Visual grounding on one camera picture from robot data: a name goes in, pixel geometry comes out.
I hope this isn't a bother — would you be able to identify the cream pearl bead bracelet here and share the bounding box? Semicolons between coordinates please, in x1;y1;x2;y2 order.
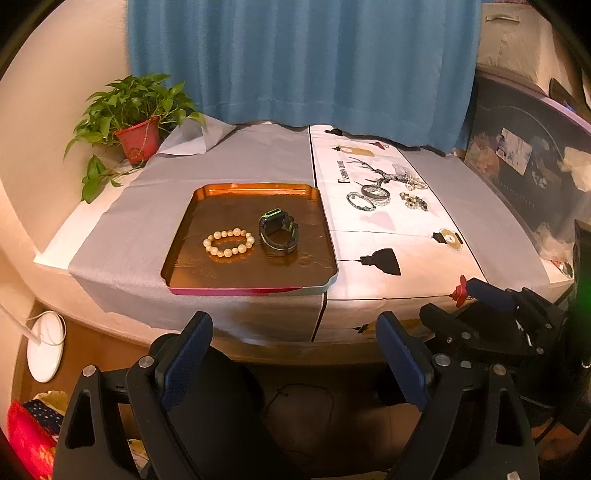
203;228;256;260

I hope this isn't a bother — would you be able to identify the grey table cloth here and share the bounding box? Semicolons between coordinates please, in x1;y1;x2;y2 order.
68;114;564;344

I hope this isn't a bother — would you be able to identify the red patterned cloth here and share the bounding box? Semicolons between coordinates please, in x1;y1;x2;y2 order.
7;399;58;480

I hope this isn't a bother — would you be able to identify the clear plastic storage box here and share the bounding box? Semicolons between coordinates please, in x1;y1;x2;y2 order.
462;69;591;282

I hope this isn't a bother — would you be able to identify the blue curtain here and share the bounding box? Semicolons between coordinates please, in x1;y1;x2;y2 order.
127;0;483;155

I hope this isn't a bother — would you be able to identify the white printed table runner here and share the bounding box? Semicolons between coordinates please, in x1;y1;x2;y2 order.
308;124;481;344

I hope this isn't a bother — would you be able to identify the beige fabric storage bag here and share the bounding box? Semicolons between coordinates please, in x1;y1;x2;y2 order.
475;0;578;100

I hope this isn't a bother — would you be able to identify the white standing fan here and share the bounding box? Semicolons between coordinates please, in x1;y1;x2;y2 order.
0;302;68;384

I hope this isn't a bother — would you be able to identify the potted green plant red pot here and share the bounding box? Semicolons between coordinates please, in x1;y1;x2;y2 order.
65;73;207;205

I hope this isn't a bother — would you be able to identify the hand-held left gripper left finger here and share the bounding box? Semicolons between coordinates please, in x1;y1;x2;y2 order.
54;312;213;480

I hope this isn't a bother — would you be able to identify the black green smartwatch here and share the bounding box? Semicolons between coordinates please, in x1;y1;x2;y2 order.
259;209;301;254

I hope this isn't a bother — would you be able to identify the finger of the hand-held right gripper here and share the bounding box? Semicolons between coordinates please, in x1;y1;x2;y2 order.
466;278;568;334
419;302;555;366

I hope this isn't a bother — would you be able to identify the green bead bracelet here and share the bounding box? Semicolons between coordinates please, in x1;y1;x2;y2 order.
346;191;377;213

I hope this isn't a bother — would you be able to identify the orange metal tray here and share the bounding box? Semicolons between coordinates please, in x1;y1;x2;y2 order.
160;183;339;296

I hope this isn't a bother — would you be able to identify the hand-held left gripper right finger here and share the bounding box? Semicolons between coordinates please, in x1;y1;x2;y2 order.
376;312;541;480

